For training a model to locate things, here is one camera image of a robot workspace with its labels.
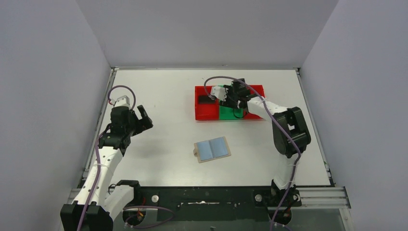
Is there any beige card holder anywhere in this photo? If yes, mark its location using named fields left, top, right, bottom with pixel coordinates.
left=193, top=137, right=231, bottom=163

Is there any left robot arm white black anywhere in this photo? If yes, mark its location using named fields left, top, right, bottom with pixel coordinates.
left=60, top=105, right=153, bottom=231

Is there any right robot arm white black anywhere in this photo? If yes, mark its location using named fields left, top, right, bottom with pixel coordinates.
left=211, top=78, right=311, bottom=207

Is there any black card in bin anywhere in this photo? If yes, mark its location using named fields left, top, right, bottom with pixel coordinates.
left=197, top=95, right=216, bottom=104

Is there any right red bin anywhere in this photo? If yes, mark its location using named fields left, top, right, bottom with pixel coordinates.
left=243, top=85, right=265, bottom=120

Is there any red bin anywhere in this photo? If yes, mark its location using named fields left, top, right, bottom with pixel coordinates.
left=243, top=85, right=265, bottom=120
left=194, top=86, right=219, bottom=121

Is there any green bin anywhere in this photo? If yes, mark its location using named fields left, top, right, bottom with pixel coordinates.
left=218, top=106, right=244, bottom=120

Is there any left red bin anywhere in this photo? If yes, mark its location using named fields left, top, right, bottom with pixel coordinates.
left=194, top=86, right=219, bottom=121

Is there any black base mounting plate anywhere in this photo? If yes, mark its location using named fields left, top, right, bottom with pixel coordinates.
left=120, top=186, right=302, bottom=226

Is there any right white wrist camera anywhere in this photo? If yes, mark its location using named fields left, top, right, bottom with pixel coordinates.
left=210, top=86, right=228, bottom=102

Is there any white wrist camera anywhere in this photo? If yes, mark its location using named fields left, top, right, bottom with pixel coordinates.
left=210, top=86, right=228, bottom=102
left=114, top=95, right=131, bottom=109

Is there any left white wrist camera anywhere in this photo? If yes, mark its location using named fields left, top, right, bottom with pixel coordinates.
left=114, top=95, right=131, bottom=109

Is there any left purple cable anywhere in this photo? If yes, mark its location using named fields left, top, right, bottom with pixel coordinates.
left=76, top=85, right=175, bottom=231

